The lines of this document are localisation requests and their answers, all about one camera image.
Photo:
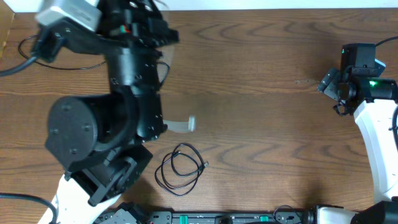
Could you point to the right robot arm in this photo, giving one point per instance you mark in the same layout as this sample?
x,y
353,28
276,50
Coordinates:
x,y
359,91

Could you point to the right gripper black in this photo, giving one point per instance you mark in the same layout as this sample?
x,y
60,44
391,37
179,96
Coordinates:
x,y
331,83

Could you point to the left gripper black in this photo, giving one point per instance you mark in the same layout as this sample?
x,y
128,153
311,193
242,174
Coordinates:
x,y
127,28

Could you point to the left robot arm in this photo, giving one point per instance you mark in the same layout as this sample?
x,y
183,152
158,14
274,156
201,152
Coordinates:
x,y
99,140

